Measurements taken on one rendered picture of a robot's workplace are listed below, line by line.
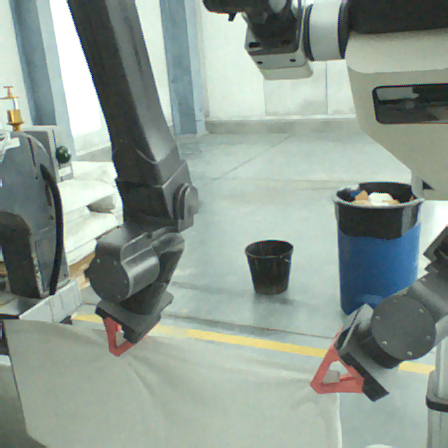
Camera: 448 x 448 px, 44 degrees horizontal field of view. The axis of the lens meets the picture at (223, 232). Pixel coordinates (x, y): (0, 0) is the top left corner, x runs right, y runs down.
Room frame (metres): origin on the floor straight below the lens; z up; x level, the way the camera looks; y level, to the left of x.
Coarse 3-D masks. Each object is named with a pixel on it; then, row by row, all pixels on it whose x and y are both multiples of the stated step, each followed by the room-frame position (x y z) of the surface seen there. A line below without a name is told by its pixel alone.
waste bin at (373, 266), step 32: (352, 192) 2.95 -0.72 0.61; (384, 192) 2.96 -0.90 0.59; (352, 224) 2.60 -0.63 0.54; (384, 224) 2.53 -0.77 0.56; (416, 224) 2.59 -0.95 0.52; (352, 256) 2.62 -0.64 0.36; (384, 256) 2.54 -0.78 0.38; (416, 256) 2.62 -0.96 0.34; (352, 288) 2.63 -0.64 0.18; (384, 288) 2.55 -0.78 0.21
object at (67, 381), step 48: (48, 336) 0.73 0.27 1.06; (96, 336) 0.69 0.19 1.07; (48, 384) 0.73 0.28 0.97; (96, 384) 0.70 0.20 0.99; (144, 384) 0.66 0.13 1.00; (192, 384) 0.62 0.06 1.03; (240, 384) 0.59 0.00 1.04; (288, 384) 0.57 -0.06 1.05; (48, 432) 0.74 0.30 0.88; (96, 432) 0.70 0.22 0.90; (144, 432) 0.67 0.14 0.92; (192, 432) 0.62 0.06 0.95; (240, 432) 0.59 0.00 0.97; (288, 432) 0.57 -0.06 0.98; (336, 432) 0.54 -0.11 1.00
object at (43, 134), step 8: (24, 128) 0.95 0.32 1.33; (32, 128) 0.94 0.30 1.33; (40, 128) 0.93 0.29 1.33; (48, 128) 0.93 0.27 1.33; (56, 128) 0.93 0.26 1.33; (64, 128) 0.94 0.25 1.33; (32, 136) 0.92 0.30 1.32; (40, 136) 0.91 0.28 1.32; (48, 136) 0.91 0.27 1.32; (56, 136) 0.92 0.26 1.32; (64, 136) 0.94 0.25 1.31; (48, 144) 0.91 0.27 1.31; (56, 144) 0.92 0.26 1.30; (64, 144) 0.94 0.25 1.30; (48, 152) 0.91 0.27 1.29; (56, 160) 0.92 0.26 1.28; (56, 168) 0.91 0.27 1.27; (72, 168) 0.95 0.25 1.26; (56, 176) 0.91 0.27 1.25; (64, 176) 0.93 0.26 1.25; (72, 176) 0.94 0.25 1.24
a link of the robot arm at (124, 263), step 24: (192, 192) 0.63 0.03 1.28; (144, 216) 0.65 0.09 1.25; (192, 216) 0.64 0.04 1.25; (120, 240) 0.57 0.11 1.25; (144, 240) 0.59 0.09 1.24; (96, 264) 0.57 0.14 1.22; (120, 264) 0.55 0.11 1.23; (144, 264) 0.58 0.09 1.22; (96, 288) 0.57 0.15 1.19; (120, 288) 0.55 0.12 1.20
